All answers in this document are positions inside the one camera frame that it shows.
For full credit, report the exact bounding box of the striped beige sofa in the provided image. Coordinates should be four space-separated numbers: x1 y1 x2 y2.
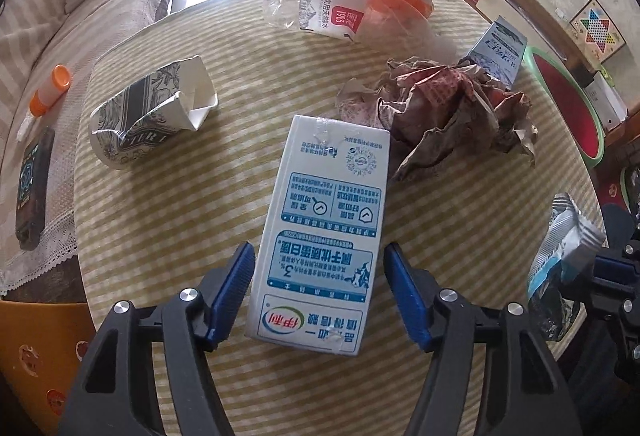
1 0 171 293

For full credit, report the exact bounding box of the white blue milk carton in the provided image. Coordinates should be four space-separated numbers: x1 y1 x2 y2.
245 115 390 356

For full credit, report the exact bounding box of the newspaper ball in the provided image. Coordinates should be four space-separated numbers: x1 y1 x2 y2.
335 56 538 182

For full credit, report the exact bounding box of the black remote box on sofa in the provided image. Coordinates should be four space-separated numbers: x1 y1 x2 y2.
15 127 55 251

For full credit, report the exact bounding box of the blue white foil wrapper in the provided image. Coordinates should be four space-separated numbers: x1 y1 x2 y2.
526 193 606 342

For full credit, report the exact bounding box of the wooden side table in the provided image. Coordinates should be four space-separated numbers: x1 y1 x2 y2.
0 301 96 435

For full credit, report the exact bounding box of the grey toothpaste box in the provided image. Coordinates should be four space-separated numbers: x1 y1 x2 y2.
465 16 527 90

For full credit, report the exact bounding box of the red green trash bin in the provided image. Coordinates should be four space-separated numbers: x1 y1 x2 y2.
523 46 605 169

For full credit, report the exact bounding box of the chinese checkers board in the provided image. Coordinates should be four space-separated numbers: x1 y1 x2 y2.
570 0 626 64

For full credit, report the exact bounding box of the patterned crushed paper carton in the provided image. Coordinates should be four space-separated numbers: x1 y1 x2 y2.
89 56 218 170

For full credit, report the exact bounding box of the clear plastic bottle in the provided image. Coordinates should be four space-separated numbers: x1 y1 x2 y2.
262 0 437 55

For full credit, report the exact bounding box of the orange capped small bottle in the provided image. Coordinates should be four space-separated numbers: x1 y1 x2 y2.
16 65 72 143

